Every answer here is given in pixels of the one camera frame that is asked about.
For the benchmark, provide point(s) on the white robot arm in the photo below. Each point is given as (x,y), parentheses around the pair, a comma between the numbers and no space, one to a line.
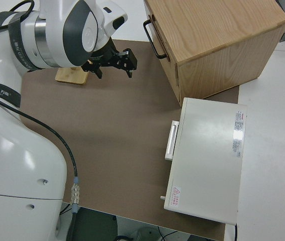
(11,155)

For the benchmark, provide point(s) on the light wooden drawer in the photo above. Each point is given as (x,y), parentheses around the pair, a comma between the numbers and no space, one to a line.
(163,37)

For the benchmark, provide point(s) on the light wooden drawer cabinet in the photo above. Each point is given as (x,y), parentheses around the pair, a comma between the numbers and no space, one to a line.
(220,42)

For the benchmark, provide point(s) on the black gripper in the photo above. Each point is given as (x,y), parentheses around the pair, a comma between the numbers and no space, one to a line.
(105,59)

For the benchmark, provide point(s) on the brown table mat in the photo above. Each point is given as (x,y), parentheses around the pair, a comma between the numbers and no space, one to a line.
(107,125)

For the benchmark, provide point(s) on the wooden mug tree stand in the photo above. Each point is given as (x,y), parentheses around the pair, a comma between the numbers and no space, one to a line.
(69,75)

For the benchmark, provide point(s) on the white toaster oven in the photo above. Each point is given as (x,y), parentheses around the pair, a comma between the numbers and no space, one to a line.
(207,155)

